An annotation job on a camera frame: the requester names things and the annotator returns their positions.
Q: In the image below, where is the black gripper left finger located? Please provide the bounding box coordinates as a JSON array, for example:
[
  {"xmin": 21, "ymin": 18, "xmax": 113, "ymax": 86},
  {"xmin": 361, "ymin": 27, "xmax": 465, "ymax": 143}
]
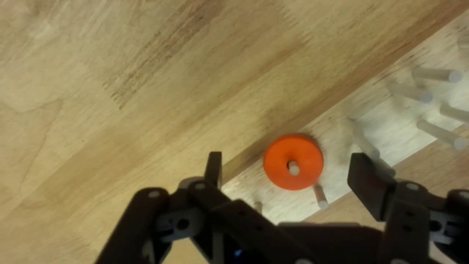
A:
[{"xmin": 93, "ymin": 152, "xmax": 314, "ymax": 264}]

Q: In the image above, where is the orange disc with hole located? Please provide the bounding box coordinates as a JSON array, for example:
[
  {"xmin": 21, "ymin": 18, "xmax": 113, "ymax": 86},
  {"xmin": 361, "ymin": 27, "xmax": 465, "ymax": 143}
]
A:
[{"xmin": 263, "ymin": 134, "xmax": 326, "ymax": 193}]

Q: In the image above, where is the wooden peg board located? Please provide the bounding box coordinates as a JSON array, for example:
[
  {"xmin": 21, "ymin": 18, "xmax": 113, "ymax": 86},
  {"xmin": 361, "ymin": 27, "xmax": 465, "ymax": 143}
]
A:
[{"xmin": 222, "ymin": 9, "xmax": 469, "ymax": 226}]

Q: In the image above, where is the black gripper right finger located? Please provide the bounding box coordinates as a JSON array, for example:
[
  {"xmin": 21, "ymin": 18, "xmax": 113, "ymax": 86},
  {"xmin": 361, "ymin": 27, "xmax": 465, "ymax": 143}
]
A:
[{"xmin": 346, "ymin": 152, "xmax": 469, "ymax": 264}]

